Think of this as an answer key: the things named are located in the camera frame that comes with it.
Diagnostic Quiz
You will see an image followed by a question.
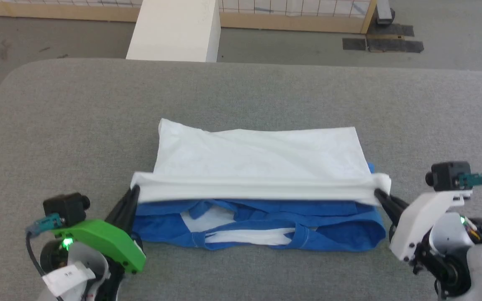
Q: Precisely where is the white rectangular box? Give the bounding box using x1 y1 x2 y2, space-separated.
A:
126 0 221 63

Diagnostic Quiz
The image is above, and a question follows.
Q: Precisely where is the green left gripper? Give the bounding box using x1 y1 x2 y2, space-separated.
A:
50 186 147 301

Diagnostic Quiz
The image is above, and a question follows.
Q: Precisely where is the black floor tape patch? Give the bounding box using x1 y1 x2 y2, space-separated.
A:
368 23 415 38
342 37 425 54

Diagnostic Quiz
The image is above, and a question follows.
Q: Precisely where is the grey screen foot with wheel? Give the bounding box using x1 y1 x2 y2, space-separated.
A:
374 0 396 25

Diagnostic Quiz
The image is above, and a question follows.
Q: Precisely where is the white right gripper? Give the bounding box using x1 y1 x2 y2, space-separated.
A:
374 189 474 276

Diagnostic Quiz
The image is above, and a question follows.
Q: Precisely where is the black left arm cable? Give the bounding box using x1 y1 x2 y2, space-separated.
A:
25 232 64 301

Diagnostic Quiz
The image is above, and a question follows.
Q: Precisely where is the white paper label tag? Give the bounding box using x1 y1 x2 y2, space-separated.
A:
42 261 96 296

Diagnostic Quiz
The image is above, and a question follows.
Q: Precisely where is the blue and white garment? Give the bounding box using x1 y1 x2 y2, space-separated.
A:
130 118 392 253

